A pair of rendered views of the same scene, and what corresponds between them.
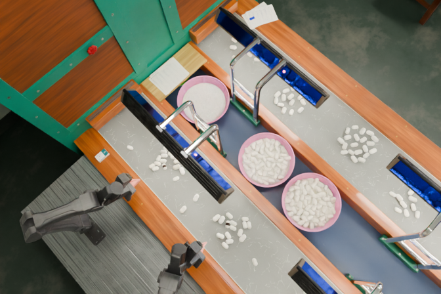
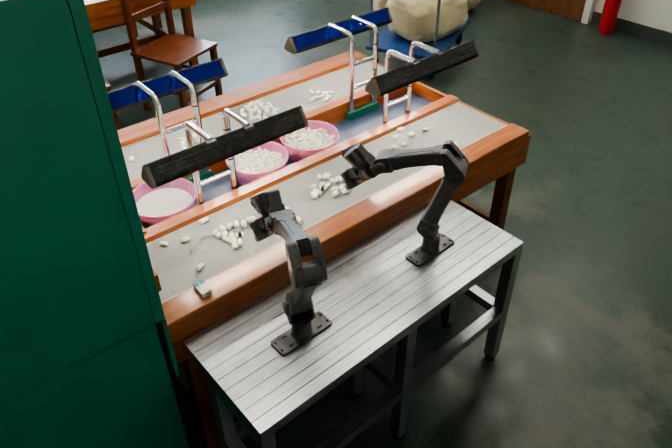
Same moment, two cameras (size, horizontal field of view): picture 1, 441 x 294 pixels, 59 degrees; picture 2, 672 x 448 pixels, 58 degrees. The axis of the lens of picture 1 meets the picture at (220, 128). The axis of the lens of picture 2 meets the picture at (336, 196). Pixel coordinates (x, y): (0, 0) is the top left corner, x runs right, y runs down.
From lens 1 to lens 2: 206 cm
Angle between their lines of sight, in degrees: 58
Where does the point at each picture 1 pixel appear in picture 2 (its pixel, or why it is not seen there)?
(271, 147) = (244, 157)
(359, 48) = not seen: hidden behind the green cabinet
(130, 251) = (343, 288)
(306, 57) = (151, 126)
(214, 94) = (158, 194)
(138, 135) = (184, 261)
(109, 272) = (369, 308)
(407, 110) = not seen: hidden behind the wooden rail
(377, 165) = (283, 105)
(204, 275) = (377, 203)
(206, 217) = (312, 205)
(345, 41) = not seen: hidden behind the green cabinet
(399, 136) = (260, 90)
